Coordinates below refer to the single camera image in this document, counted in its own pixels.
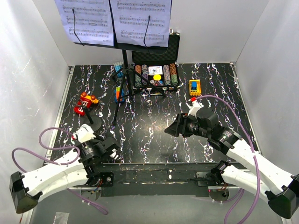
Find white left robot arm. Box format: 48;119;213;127
9;137;120;214

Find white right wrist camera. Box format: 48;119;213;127
187;97;204;121

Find red toy bus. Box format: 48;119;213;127
73;92;99;116

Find yellow dealer chip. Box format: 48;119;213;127
153;74;162;81

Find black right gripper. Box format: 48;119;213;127
164;112;210;139

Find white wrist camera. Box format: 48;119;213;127
187;97;204;121
72;124;96;143

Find black music stand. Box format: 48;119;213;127
71;0;172;126

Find black poker chip case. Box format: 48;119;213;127
132;33;180;95

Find yellow toy block tray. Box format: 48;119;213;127
189;80;201;97

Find white playing card deck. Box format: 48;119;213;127
148;66;163;75

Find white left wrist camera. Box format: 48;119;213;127
72;124;96;143

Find blue orange toy block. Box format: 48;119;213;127
114;86;125;103

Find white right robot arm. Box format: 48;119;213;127
165;110;299;219

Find light blue toy block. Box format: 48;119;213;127
114;61;124;79

